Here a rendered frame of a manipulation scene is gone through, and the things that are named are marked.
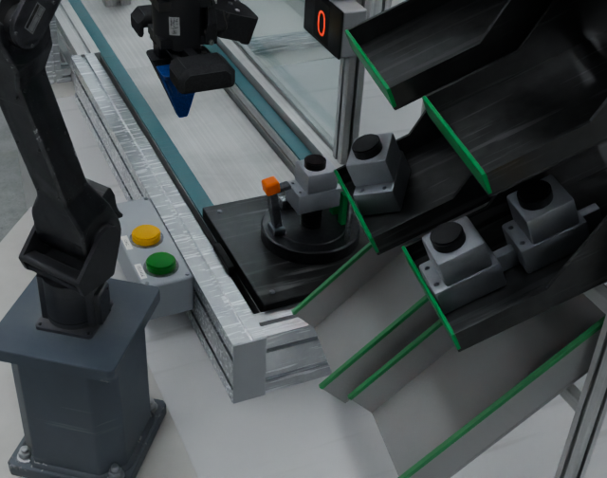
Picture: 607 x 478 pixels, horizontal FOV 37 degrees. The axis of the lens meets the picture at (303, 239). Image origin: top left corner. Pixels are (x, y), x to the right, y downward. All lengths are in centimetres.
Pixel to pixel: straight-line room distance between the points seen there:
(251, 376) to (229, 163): 50
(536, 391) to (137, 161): 82
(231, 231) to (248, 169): 27
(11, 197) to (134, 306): 222
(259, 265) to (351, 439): 27
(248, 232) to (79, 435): 40
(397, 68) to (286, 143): 72
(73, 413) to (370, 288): 36
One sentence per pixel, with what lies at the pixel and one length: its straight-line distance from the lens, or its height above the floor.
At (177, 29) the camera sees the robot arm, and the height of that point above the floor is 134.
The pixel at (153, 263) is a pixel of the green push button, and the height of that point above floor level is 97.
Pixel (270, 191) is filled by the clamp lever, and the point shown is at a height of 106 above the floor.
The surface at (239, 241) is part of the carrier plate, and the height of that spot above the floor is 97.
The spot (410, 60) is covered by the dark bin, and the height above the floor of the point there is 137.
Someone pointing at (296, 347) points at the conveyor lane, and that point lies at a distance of 118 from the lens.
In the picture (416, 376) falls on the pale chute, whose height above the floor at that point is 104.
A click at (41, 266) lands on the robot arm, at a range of 97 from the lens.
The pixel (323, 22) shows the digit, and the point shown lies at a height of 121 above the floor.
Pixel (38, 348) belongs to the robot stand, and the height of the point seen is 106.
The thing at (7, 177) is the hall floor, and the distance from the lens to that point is 334.
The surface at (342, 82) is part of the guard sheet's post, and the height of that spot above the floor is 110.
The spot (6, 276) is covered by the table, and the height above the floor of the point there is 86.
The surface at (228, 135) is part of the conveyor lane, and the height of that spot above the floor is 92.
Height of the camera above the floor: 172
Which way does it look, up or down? 36 degrees down
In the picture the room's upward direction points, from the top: 3 degrees clockwise
